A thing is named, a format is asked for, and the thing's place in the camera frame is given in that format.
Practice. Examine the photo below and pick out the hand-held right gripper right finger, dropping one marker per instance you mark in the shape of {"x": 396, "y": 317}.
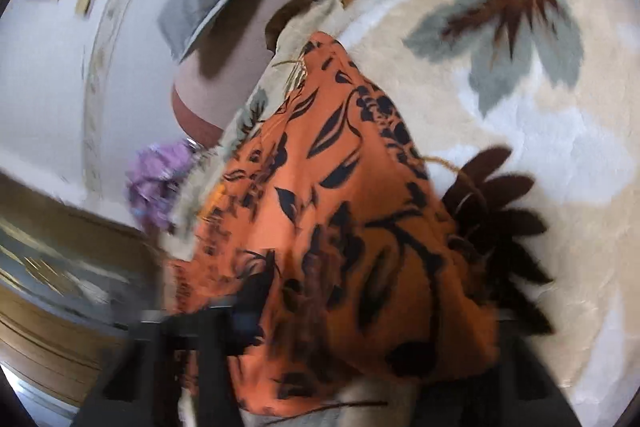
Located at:
{"x": 525, "y": 397}

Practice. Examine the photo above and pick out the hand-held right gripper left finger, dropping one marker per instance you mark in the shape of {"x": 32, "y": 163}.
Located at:
{"x": 245, "y": 322}

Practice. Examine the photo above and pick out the orange black floral garment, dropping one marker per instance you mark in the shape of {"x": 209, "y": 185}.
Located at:
{"x": 350, "y": 207}

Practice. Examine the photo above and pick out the purple floral cloth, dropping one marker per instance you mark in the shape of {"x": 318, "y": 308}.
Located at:
{"x": 155, "y": 177}

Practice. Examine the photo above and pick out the wooden door with glass panel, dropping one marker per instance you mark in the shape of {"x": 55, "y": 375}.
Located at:
{"x": 60, "y": 257}

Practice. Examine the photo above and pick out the pink bolster cushion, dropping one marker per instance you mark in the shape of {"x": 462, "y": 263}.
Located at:
{"x": 220, "y": 97}

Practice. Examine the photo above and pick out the cream leaf-print blanket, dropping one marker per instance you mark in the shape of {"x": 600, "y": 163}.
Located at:
{"x": 525, "y": 107}

